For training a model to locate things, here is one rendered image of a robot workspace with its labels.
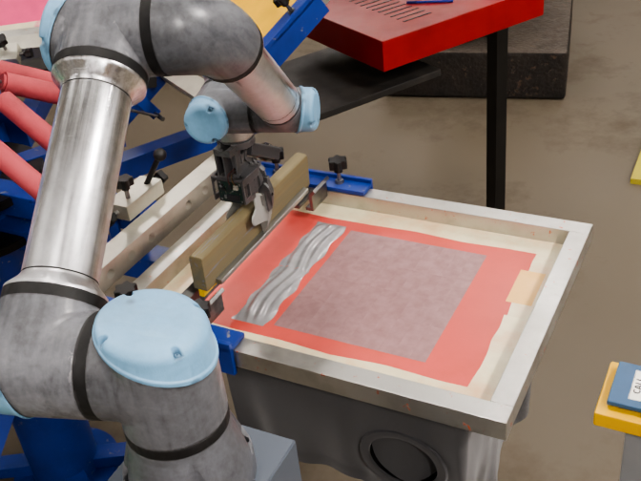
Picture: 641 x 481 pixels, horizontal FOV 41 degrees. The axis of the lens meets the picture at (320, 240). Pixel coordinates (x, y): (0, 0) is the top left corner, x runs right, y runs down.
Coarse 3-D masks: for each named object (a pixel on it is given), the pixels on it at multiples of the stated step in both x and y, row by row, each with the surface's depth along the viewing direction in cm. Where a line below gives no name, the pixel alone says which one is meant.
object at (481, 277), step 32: (288, 224) 190; (352, 224) 187; (256, 256) 181; (352, 256) 177; (384, 256) 176; (416, 256) 175; (448, 256) 174; (480, 256) 173; (512, 256) 172; (384, 288) 167; (416, 288) 166; (448, 288) 165; (480, 288) 164
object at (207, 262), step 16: (288, 160) 182; (304, 160) 183; (272, 176) 178; (288, 176) 178; (304, 176) 185; (288, 192) 180; (240, 208) 168; (272, 208) 175; (224, 224) 164; (240, 224) 165; (208, 240) 160; (224, 240) 161; (240, 240) 166; (192, 256) 156; (208, 256) 157; (224, 256) 162; (192, 272) 158; (208, 272) 158; (208, 288) 159
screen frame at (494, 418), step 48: (336, 192) 193; (384, 192) 191; (192, 240) 182; (576, 240) 168; (144, 288) 169; (528, 336) 146; (336, 384) 143; (384, 384) 140; (528, 384) 140; (480, 432) 133
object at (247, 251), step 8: (304, 192) 184; (296, 200) 181; (288, 208) 179; (280, 216) 177; (272, 224) 174; (264, 232) 172; (256, 240) 170; (248, 248) 168; (240, 256) 166; (248, 256) 168; (232, 264) 164; (224, 272) 162; (232, 272) 163; (224, 280) 161
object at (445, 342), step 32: (224, 288) 172; (256, 288) 171; (320, 288) 169; (352, 288) 168; (224, 320) 164; (288, 320) 162; (320, 320) 161; (352, 320) 160; (384, 320) 159; (416, 320) 158; (448, 320) 157; (480, 320) 156; (352, 352) 152; (384, 352) 151; (416, 352) 150; (448, 352) 150; (480, 352) 149
